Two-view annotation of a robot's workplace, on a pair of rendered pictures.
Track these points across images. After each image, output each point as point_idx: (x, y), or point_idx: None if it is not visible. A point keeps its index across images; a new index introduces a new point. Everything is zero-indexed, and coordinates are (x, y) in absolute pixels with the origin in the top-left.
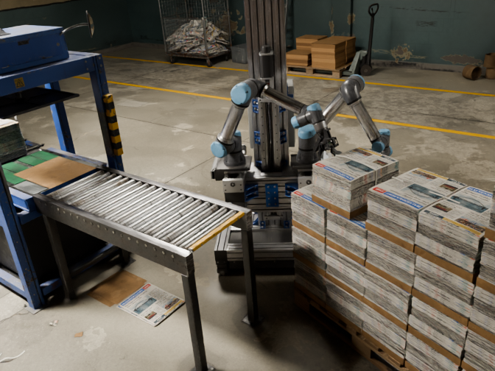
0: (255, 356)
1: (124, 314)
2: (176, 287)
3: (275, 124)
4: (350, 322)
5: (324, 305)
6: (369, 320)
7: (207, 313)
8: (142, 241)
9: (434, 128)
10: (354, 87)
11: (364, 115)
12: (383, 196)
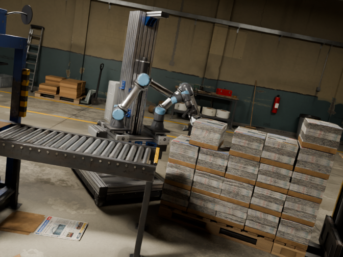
0: (160, 245)
1: (45, 237)
2: (72, 216)
3: (143, 104)
4: (206, 214)
5: (186, 209)
6: (222, 209)
7: (109, 228)
8: (115, 161)
9: None
10: (191, 87)
11: (195, 103)
12: (244, 134)
